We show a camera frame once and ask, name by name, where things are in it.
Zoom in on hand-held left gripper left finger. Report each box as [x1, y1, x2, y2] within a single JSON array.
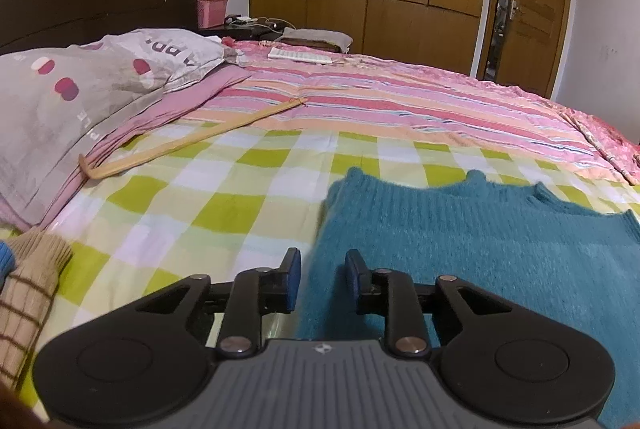
[[137, 247, 302, 359]]

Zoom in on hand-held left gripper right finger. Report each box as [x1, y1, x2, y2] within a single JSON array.
[[345, 249, 511, 359]]

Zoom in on teal knit sweater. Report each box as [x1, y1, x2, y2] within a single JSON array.
[[295, 166, 640, 429]]

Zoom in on green checkered bed sheet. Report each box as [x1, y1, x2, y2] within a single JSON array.
[[0, 126, 640, 415]]

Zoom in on wooden back scratcher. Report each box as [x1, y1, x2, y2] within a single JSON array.
[[79, 98, 309, 182]]

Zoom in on pink striped blanket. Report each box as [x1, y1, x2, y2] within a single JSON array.
[[187, 40, 640, 186]]

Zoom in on grey dotted pillow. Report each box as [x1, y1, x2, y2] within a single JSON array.
[[0, 28, 226, 226], [0, 65, 252, 232]]

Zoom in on white flat pack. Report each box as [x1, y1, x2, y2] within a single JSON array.
[[267, 47, 334, 65]]

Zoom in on grey folded cushion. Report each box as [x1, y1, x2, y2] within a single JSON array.
[[274, 27, 354, 55]]

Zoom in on dark nightstand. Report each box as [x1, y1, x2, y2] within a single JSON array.
[[197, 20, 288, 42]]

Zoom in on beige striped sweater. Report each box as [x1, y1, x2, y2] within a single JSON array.
[[0, 228, 74, 392]]

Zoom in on pink plastic basket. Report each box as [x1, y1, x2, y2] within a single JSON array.
[[196, 0, 231, 30]]

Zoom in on blue knit cloth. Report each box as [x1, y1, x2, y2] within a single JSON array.
[[0, 241, 18, 284]]

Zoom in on pink floral quilt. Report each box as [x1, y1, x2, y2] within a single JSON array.
[[562, 108, 640, 186]]

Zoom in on wooden door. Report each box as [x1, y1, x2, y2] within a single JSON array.
[[492, 0, 576, 98]]

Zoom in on white charger with cable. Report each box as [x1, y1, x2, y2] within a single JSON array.
[[224, 13, 283, 31]]

